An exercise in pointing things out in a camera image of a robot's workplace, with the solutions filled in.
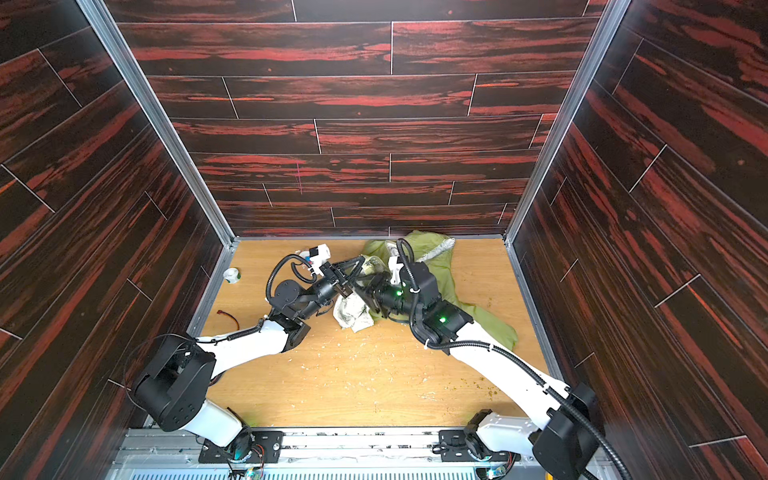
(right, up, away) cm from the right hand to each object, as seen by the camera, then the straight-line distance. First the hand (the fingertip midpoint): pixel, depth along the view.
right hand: (354, 278), depth 69 cm
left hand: (+3, +3, 0) cm, 4 cm away
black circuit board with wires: (-48, -13, +30) cm, 58 cm away
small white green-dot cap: (-48, 0, +38) cm, 61 cm away
